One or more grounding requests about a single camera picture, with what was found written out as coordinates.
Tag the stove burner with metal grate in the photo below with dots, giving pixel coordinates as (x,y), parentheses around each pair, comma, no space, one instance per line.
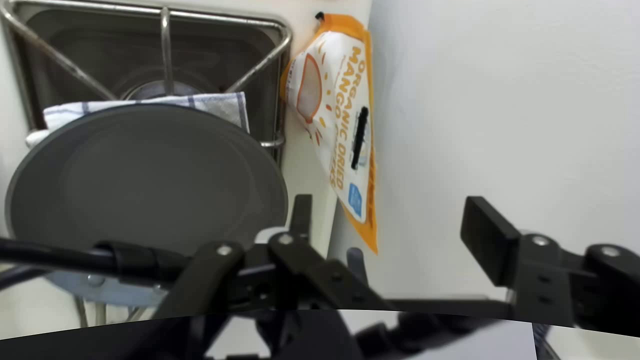
(100,50)

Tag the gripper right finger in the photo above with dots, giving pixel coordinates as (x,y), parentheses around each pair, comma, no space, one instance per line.
(542,280)

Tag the white checkered cloth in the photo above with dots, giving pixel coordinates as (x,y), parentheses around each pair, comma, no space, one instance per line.
(220,105)

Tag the grey frying pan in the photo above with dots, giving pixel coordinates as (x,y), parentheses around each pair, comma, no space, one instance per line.
(150,175)

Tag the white and yellow packet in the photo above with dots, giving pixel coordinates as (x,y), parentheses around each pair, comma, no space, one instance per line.
(335,100)

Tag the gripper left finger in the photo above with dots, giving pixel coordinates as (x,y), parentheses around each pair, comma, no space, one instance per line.
(300,265)

